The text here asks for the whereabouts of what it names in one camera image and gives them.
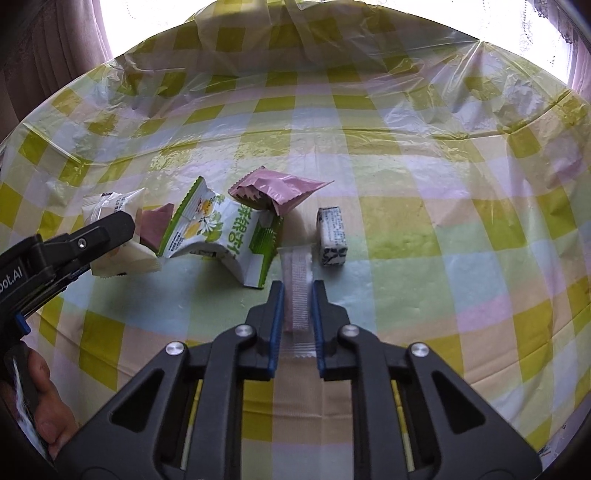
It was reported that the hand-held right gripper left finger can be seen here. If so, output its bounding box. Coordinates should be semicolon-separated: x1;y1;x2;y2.
55;281;284;480

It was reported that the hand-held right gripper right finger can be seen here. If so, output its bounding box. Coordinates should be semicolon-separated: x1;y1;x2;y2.
311;279;543;480

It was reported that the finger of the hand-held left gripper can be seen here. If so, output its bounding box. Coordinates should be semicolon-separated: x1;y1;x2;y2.
41;211;138;278

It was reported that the clear pink wafer packet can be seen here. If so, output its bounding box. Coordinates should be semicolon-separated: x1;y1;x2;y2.
277;247;319;361

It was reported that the clear cake snack packet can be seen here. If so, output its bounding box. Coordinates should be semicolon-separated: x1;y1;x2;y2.
82;188;163;279

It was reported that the person's left hand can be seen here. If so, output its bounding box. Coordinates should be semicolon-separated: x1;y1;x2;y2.
25;348;80;460

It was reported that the maroon snack packet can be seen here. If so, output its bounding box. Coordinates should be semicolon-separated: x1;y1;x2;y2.
139;203;175;252

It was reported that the small white printed box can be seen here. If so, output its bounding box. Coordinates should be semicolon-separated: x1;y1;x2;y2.
316;207;348;266

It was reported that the green white flower snack packet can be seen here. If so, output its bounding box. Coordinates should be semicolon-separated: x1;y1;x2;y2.
157;176;284;289

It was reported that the pink snack packet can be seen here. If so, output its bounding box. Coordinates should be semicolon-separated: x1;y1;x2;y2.
228;170;334;217

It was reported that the yellow checked plastic tablecloth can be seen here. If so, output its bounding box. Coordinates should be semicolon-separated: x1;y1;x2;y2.
0;0;591;462

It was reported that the pink curtain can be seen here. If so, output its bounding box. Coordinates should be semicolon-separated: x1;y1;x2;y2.
566;28;591;100
0;0;114;139

